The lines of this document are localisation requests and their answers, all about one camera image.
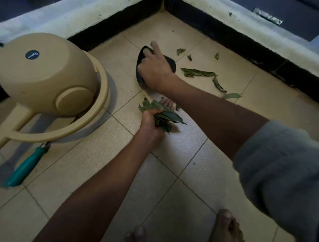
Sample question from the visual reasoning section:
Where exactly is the person's right forearm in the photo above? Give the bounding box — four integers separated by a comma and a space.
159, 74, 269, 161

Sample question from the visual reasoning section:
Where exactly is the person's left foot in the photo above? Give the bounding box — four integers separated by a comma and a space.
124, 224, 148, 242

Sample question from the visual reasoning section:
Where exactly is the grey neighbouring building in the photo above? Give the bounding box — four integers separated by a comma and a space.
232, 0, 319, 42

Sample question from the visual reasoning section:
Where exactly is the person's left hand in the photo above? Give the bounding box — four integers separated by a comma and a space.
139, 97, 176, 140

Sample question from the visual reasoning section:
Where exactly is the person's left forearm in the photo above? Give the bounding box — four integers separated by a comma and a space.
32, 129, 160, 242

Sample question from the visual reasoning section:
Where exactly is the person's right hand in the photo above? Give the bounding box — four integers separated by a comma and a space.
137, 41, 179, 93

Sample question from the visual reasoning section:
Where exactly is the small black plastic pot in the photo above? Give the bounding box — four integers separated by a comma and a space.
136, 46, 177, 85

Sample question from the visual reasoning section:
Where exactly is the beige plastic watering can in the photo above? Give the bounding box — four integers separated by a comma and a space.
0, 32, 110, 150

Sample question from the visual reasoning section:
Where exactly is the narrow teal handled trowel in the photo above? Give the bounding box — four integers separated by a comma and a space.
4, 142, 52, 187

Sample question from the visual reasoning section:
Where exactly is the person's grey shirt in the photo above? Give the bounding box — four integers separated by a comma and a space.
233, 120, 319, 242

